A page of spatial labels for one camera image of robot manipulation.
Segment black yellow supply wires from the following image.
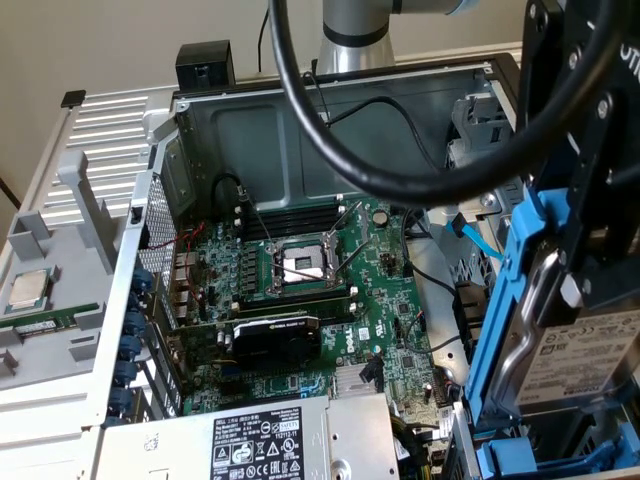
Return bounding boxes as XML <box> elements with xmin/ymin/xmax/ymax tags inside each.
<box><xmin>389</xmin><ymin>417</ymin><xmax>446</xmax><ymax>480</ymax></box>

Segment black looped cable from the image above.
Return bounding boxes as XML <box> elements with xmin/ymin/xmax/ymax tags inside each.
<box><xmin>212</xmin><ymin>172</ymin><xmax>251</xmax><ymax>216</ymax></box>

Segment black plastic block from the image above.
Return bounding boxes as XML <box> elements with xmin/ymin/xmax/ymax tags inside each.
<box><xmin>174</xmin><ymin>40</ymin><xmax>236</xmax><ymax>94</ymax></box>

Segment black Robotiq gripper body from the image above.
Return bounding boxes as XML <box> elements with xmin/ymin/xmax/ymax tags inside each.
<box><xmin>549</xmin><ymin>0</ymin><xmax>640</xmax><ymax>166</ymax></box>

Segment green RAM stick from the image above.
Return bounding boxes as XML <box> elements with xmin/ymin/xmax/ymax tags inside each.
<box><xmin>0</xmin><ymin>304</ymin><xmax>85</xmax><ymax>342</ymax></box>

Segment silver chipset heatsink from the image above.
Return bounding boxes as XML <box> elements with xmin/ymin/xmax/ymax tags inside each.
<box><xmin>333</xmin><ymin>367</ymin><xmax>384</xmax><ymax>400</ymax></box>

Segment grey power supply unit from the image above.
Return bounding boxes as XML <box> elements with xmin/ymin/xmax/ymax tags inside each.
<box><xmin>97</xmin><ymin>393</ymin><xmax>401</xmax><ymax>480</ymax></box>

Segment metal socket cover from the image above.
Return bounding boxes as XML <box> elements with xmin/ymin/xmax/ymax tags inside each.
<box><xmin>324</xmin><ymin>199</ymin><xmax>372</xmax><ymax>254</ymax></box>

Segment grey plastic parts rack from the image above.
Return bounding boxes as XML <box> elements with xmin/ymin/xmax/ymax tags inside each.
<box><xmin>0</xmin><ymin>149</ymin><xmax>122</xmax><ymax>392</ymax></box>

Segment black tripod leg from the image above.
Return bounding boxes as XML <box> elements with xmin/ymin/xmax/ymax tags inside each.
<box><xmin>0</xmin><ymin>177</ymin><xmax>22</xmax><ymax>210</ymax></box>

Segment black plastic disk bay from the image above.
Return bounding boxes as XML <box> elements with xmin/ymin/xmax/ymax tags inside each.
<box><xmin>452</xmin><ymin>279</ymin><xmax>494</xmax><ymax>364</ymax></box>

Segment thin black board wire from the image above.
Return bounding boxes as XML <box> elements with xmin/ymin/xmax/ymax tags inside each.
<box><xmin>402</xmin><ymin>204</ymin><xmax>474</xmax><ymax>354</ymax></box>

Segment metal locking lever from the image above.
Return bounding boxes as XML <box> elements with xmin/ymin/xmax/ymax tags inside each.
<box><xmin>238</xmin><ymin>185</ymin><xmax>276</xmax><ymax>251</ymax></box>

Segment black wire with plug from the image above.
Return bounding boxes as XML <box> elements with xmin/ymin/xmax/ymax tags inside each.
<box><xmin>324</xmin><ymin>95</ymin><xmax>451</xmax><ymax>174</ymax></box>

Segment silver CPU chip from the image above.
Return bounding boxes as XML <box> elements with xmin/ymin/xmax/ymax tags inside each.
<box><xmin>6</xmin><ymin>268</ymin><xmax>52</xmax><ymax>309</ymax></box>

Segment black graphics card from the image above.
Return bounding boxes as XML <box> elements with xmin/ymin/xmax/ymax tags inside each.
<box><xmin>167</xmin><ymin>312</ymin><xmax>324</xmax><ymax>372</ymax></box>

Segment open Dell PC case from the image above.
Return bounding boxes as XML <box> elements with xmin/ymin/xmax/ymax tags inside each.
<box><xmin>79</xmin><ymin>52</ymin><xmax>640</xmax><ymax>480</ymax></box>

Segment metal port block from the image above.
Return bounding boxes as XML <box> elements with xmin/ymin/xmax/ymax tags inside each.
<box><xmin>168</xmin><ymin>249</ymin><xmax>197</xmax><ymax>326</ymax></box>

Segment metal drive cage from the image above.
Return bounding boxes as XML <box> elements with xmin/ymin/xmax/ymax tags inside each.
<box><xmin>444</xmin><ymin>94</ymin><xmax>526</xmax><ymax>221</ymax></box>

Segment thin black wall cable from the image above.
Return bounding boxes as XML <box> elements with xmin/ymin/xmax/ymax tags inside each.
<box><xmin>257</xmin><ymin>9</ymin><xmax>274</xmax><ymax>71</ymax></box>

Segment hard disk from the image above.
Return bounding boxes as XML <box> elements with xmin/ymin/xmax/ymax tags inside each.
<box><xmin>462</xmin><ymin>187</ymin><xmax>640</xmax><ymax>451</ymax></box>
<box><xmin>474</xmin><ymin>422</ymin><xmax>640</xmax><ymax>476</ymax></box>

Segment blue SATA wire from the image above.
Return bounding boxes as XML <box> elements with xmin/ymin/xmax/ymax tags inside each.
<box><xmin>449</xmin><ymin>212</ymin><xmax>504</xmax><ymax>261</ymax></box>

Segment black RAM slot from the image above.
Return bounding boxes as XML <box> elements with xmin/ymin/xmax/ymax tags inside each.
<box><xmin>243</xmin><ymin>219</ymin><xmax>346</xmax><ymax>241</ymax></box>
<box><xmin>234</xmin><ymin>302</ymin><xmax>359</xmax><ymax>326</ymax></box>
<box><xmin>243</xmin><ymin>207</ymin><xmax>345</xmax><ymax>227</ymax></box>
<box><xmin>233</xmin><ymin>287</ymin><xmax>359</xmax><ymax>309</ymax></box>

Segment green motherboard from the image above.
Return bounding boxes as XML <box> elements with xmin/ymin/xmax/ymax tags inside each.
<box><xmin>169</xmin><ymin>195</ymin><xmax>454</xmax><ymax>437</ymax></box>

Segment CPU socket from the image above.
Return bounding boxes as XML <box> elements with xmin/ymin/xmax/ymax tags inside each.
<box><xmin>264</xmin><ymin>237</ymin><xmax>351</xmax><ymax>297</ymax></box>

